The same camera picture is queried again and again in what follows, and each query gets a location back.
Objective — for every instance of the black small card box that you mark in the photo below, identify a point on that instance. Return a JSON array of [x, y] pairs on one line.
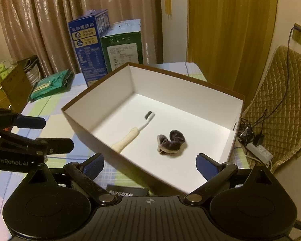
[[130, 190]]

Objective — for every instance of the green printed carton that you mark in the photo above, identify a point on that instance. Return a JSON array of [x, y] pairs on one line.
[[123, 52]]

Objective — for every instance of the yellow hanging strip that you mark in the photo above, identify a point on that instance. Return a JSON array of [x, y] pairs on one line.
[[167, 0]]

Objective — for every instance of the green and white small box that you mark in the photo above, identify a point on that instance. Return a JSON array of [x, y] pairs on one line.
[[3, 67]]

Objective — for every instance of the gold curtain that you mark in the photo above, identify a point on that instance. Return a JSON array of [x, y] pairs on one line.
[[230, 30]]

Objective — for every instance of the blue printed carton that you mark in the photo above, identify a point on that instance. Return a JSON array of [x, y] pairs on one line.
[[90, 50]]

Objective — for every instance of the wall socket plate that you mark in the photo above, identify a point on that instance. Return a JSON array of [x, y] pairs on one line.
[[300, 36]]

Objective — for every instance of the plain brown cardboard box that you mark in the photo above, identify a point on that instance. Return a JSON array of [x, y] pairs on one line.
[[15, 82]]

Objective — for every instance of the cream toothbrush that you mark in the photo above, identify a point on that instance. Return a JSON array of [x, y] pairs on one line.
[[130, 138]]

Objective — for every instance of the green foil packet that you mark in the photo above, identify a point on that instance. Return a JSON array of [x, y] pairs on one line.
[[50, 84]]

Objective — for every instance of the white power strip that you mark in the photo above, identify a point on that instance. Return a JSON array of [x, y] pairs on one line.
[[260, 152]]

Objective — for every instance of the brown cardboard box white inside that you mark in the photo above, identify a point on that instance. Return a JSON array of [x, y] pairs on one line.
[[190, 120]]

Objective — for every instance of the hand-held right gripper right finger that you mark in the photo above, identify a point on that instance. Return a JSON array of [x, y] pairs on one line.
[[205, 167]]

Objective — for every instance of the black plug adapter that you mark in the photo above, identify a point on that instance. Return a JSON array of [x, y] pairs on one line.
[[258, 140]]

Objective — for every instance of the quilted olive chair cushion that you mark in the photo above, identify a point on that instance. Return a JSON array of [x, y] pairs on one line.
[[286, 100]]

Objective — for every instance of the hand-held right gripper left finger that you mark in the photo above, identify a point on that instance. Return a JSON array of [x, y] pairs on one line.
[[94, 167]]

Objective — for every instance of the beige shiny curtain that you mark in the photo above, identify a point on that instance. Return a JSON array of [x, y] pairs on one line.
[[65, 10]]

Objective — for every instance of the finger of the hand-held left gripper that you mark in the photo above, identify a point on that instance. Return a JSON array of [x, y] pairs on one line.
[[31, 122], [57, 146]]

